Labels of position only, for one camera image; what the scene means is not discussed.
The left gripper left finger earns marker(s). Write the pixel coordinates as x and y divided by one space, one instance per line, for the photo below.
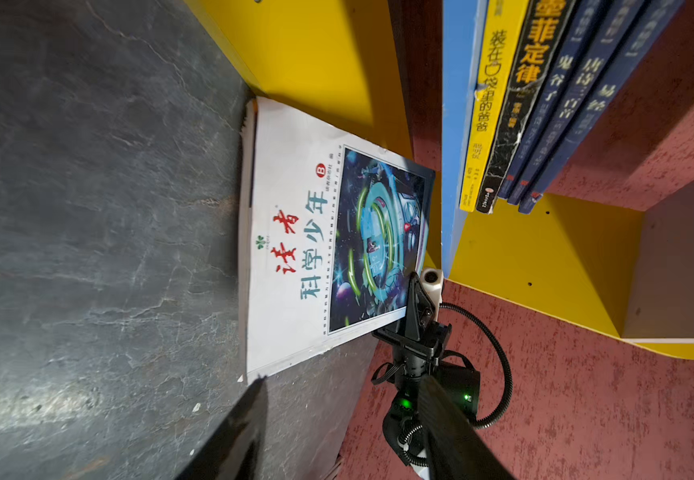
234 450

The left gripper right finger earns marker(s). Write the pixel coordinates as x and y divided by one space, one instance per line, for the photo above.
453 449

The white science magazine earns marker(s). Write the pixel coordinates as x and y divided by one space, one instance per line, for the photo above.
331 229

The yellow cartoon book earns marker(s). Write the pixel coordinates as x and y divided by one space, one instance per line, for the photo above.
502 31

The black Murphy's law book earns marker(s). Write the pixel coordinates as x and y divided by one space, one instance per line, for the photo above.
542 30

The navy book yellow label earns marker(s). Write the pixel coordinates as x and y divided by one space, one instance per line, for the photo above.
647 28

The navy book set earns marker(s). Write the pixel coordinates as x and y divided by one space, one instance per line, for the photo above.
589 66

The navy book with dragon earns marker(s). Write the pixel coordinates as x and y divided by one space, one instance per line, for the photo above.
585 19

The yellow pink blue bookshelf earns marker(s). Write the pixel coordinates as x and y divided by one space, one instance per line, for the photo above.
376 69

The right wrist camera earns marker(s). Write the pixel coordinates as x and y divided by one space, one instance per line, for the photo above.
432 281

